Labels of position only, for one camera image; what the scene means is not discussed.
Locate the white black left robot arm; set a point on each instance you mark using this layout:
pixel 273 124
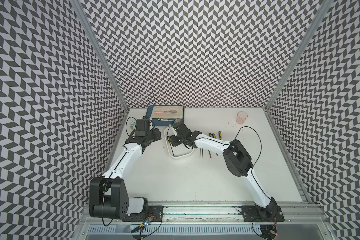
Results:
pixel 108 193

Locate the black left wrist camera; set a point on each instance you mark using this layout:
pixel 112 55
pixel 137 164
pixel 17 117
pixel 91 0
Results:
pixel 142 128

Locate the teal rectangular tray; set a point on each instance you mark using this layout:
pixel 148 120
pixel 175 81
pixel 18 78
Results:
pixel 156 122

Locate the blue yellow patterned bowl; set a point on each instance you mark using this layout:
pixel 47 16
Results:
pixel 132 125

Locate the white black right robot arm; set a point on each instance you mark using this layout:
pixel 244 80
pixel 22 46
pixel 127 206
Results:
pixel 238 162

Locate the aluminium corner post right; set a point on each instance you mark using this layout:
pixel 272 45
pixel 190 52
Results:
pixel 317 20

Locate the left electronics board with wires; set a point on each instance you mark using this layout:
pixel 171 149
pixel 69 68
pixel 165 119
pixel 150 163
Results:
pixel 137 233

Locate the pink handled slotted spoon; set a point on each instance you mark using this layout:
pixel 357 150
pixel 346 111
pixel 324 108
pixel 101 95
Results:
pixel 162 112

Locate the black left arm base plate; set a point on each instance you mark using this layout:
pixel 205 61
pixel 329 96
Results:
pixel 154 213

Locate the beige folded cloth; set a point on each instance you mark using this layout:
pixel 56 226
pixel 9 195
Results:
pixel 178 115

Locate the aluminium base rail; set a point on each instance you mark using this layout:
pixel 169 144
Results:
pixel 303 221

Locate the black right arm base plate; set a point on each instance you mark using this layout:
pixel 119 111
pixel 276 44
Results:
pixel 256 214

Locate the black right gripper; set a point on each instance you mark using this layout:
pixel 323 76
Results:
pixel 173 140

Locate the right electronics board with wires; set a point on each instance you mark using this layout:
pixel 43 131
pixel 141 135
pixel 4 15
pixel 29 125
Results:
pixel 268 229

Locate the electronics board with wires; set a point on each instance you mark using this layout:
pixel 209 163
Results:
pixel 137 233
pixel 268 229

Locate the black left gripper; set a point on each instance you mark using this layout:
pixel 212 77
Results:
pixel 158 136

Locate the aluminium corner post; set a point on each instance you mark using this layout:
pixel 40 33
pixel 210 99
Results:
pixel 317 20
pixel 84 21

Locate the white plastic storage box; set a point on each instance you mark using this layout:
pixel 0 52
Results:
pixel 180 151

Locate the white handled metal spoon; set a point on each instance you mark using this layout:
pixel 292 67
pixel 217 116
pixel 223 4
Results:
pixel 167 120

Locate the pink translucent cup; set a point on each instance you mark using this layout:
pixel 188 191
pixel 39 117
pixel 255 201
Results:
pixel 241 117

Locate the aluminium corner post left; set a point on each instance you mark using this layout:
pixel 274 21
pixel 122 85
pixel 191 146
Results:
pixel 84 21

